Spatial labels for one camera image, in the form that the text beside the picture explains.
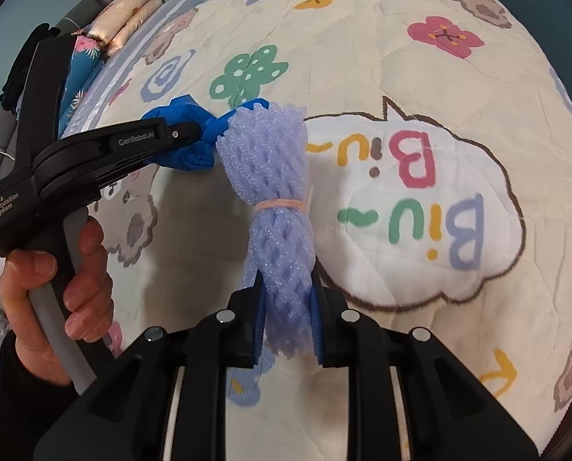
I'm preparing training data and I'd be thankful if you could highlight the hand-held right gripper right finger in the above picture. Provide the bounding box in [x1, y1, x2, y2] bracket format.
[313, 271, 539, 461]

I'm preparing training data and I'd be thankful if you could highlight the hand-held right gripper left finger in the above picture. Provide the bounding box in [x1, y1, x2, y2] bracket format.
[39, 270, 268, 461]

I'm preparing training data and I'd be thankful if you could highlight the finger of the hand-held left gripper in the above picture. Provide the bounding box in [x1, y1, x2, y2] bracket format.
[45, 154, 161, 199]
[34, 122, 203, 176]

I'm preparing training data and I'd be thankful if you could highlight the blue disposable glove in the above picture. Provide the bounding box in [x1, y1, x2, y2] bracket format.
[141, 95, 270, 172]

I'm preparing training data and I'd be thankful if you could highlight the purple foam net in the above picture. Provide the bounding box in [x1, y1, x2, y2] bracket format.
[215, 102, 318, 359]

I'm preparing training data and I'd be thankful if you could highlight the person's left forearm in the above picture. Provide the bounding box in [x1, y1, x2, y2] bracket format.
[0, 330, 81, 448]

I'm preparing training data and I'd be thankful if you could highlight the person's left hand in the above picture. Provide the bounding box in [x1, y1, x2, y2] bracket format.
[0, 217, 115, 386]

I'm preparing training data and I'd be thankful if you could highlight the blue floral cloth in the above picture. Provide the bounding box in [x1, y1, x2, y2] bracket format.
[58, 33, 108, 136]

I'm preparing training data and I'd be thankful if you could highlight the peach pillow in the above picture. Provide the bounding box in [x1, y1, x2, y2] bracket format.
[106, 0, 165, 56]
[87, 0, 155, 40]

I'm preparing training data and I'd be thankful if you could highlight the peach rubber band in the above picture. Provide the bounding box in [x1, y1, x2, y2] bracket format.
[256, 198, 312, 213]

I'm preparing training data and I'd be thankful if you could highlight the black cloth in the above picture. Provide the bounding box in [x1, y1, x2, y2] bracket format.
[0, 23, 62, 112]

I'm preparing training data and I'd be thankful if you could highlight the printed bear blanket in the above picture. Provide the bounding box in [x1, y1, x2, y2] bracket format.
[51, 0, 572, 461]

